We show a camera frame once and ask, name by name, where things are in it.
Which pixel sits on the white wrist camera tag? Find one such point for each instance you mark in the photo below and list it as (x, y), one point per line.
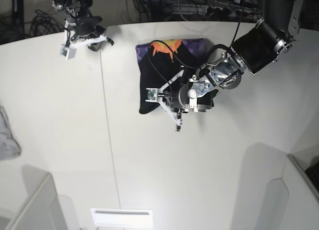
(94, 44)
(164, 97)

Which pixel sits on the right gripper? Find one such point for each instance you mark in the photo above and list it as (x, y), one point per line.
(83, 27)

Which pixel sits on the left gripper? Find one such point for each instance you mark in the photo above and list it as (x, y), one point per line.
(198, 104)

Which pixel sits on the black T-shirt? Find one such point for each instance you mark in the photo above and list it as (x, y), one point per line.
(160, 61)

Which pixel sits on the grey cloth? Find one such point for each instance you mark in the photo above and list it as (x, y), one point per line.
(9, 147)

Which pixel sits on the white wrist camera tag left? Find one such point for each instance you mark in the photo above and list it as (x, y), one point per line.
(164, 97)

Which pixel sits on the white wrist camera tag right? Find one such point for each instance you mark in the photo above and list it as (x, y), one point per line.
(94, 44)

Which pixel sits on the black keyboard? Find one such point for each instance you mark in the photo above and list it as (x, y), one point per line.
(313, 174)

